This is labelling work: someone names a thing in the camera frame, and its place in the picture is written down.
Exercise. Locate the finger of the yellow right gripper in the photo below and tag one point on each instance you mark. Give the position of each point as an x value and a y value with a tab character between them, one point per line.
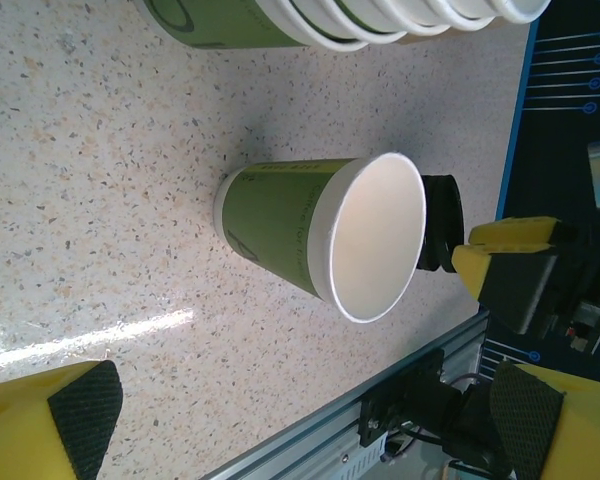
472	270
520	232

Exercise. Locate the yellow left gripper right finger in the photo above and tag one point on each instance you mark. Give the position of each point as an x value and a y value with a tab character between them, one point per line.
580	435

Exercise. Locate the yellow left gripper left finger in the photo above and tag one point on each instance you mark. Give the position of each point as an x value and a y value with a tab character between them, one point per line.
20	430

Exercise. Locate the green paper coffee cup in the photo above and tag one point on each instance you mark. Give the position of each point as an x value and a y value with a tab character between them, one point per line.
275	225

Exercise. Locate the stack of black cup lids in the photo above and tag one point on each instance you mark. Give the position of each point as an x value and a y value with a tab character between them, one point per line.
442	220

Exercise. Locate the blue table edge strip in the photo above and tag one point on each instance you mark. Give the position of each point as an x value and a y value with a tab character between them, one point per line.
517	125

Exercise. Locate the stack of green paper cups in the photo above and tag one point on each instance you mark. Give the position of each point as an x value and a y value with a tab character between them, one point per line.
280	22

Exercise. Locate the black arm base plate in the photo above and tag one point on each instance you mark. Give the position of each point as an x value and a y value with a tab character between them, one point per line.
380	415

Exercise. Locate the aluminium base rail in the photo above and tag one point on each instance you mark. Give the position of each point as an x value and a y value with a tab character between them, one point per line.
330	425

